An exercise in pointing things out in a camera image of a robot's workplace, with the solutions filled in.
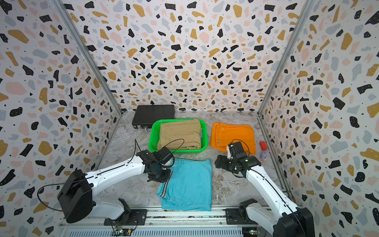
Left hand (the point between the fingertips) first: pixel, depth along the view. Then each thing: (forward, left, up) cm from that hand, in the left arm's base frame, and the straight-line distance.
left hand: (169, 180), depth 80 cm
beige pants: (+33, -4, -3) cm, 33 cm away
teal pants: (-2, -11, -4) cm, 12 cm away
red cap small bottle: (+17, -58, -2) cm, 60 cm away
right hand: (+7, -28, +4) cm, 29 cm away
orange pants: (+34, -34, -5) cm, 48 cm away
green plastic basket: (+36, -20, -1) cm, 41 cm away
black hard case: (+56, +26, -7) cm, 62 cm away
